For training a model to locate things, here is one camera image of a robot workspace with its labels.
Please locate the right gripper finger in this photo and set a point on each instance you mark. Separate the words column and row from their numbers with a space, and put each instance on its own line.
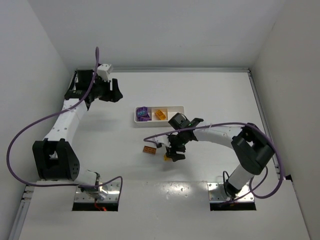
column 170, row 154
column 179, row 156

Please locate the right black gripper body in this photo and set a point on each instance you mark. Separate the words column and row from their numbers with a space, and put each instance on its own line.
column 173, row 150

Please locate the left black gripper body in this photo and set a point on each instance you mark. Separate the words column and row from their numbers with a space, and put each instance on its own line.
column 109, row 90

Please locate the purple lego brick top pile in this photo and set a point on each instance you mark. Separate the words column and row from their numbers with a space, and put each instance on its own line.
column 141, row 112

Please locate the orange curved lego brick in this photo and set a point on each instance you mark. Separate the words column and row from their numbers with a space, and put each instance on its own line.
column 161, row 114

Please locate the purple lego brick front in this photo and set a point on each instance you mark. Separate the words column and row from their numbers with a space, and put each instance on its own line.
column 143, row 118

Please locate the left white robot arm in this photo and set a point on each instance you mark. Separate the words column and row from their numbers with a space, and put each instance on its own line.
column 54, row 156

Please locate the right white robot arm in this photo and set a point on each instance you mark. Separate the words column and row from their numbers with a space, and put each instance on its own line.
column 250, row 147

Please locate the brown flat lego brick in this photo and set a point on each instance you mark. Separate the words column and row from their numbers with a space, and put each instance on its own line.
column 149, row 150

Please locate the white three-compartment tray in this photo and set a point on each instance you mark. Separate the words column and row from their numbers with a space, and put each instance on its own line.
column 172, row 110

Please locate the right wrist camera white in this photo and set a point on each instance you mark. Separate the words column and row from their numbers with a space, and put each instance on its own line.
column 161, row 141

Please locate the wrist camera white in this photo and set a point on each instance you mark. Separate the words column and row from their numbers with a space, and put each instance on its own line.
column 103, row 71
column 161, row 141

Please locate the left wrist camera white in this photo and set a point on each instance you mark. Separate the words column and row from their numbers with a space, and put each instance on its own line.
column 103, row 71

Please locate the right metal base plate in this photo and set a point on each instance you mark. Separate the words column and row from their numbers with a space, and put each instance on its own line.
column 219, row 201

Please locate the metal base plate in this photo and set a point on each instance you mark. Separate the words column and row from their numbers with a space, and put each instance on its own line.
column 106, row 199
column 219, row 201

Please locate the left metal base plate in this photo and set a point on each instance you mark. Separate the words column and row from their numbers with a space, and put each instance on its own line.
column 106, row 199

